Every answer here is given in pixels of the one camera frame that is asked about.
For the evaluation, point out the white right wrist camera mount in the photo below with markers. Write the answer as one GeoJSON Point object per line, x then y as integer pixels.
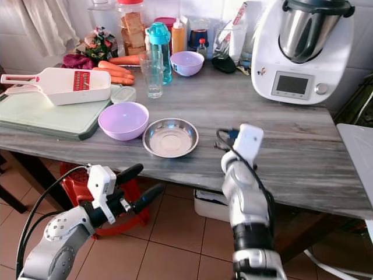
{"type": "Point", "coordinates": [249, 140]}

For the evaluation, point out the dark blue jar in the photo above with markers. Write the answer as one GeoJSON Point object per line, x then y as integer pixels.
{"type": "Point", "coordinates": [198, 32]}

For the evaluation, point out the dark wooden chair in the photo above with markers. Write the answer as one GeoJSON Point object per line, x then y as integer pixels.
{"type": "Point", "coordinates": [16, 198]}

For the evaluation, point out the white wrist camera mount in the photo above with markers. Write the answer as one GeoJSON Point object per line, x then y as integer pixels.
{"type": "Point", "coordinates": [100, 186]}
{"type": "Point", "coordinates": [249, 140]}

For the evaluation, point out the white food processor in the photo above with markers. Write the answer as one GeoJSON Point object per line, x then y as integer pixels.
{"type": "Point", "coordinates": [274, 52]}

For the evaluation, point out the white flat panel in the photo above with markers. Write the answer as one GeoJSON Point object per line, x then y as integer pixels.
{"type": "Point", "coordinates": [358, 163]}

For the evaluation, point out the large purple plastic bowl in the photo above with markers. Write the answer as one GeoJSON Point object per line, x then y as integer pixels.
{"type": "Point", "coordinates": [123, 122]}

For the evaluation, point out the red lidded clear food jar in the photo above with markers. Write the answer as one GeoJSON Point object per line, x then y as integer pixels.
{"type": "Point", "coordinates": [131, 32]}

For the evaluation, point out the white plastic storage box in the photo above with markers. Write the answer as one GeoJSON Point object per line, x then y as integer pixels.
{"type": "Point", "coordinates": [210, 207]}

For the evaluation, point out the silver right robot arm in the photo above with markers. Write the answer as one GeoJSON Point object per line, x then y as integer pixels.
{"type": "Point", "coordinates": [247, 198]}

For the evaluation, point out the clear drinking glass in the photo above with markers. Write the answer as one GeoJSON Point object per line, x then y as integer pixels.
{"type": "Point", "coordinates": [151, 87]}

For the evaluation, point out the tall clear jar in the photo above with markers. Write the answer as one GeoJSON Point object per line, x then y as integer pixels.
{"type": "Point", "coordinates": [104, 17]}

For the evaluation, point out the small clear lidded container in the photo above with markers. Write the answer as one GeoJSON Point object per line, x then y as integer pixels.
{"type": "Point", "coordinates": [123, 95]}

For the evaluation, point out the black pouch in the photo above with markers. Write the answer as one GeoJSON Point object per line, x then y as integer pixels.
{"type": "Point", "coordinates": [224, 64]}

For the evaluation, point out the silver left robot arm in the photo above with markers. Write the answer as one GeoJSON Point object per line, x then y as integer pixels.
{"type": "Point", "coordinates": [55, 245]}

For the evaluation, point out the maroon lidded container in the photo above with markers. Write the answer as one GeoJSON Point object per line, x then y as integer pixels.
{"type": "Point", "coordinates": [168, 20]}

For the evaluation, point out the pale green cutting board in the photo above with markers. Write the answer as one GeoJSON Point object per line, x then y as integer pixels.
{"type": "Point", "coordinates": [41, 116]}

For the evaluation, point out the clear plastic jug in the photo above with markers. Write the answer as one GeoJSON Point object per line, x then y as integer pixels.
{"type": "Point", "coordinates": [233, 41]}

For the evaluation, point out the small red capped bottle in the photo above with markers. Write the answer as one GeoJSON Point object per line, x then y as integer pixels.
{"type": "Point", "coordinates": [202, 49]}

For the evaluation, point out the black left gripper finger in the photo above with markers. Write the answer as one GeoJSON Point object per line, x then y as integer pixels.
{"type": "Point", "coordinates": [148, 198]}
{"type": "Point", "coordinates": [130, 174]}

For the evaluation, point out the round steel plate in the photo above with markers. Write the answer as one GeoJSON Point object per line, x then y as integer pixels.
{"type": "Point", "coordinates": [171, 140]}

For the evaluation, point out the orange bottle white cap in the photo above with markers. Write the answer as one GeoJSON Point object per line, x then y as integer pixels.
{"type": "Point", "coordinates": [179, 38]}

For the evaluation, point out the small white bottle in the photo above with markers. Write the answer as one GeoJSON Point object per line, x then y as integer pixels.
{"type": "Point", "coordinates": [146, 39]}

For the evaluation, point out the white hanging cloth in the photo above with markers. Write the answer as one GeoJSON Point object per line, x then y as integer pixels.
{"type": "Point", "coordinates": [46, 23]}

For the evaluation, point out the white mandoline slicer red blade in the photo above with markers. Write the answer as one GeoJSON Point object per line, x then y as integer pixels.
{"type": "Point", "coordinates": [58, 87]}

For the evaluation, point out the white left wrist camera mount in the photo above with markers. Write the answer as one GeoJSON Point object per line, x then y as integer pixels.
{"type": "Point", "coordinates": [100, 186]}

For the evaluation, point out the teal lidded water bottle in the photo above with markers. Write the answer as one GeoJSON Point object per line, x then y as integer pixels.
{"type": "Point", "coordinates": [159, 34]}

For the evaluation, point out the small purple plastic bowl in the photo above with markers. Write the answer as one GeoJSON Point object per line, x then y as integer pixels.
{"type": "Point", "coordinates": [187, 64]}

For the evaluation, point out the red plastic stool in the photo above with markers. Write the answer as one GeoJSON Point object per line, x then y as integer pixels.
{"type": "Point", "coordinates": [76, 186]}

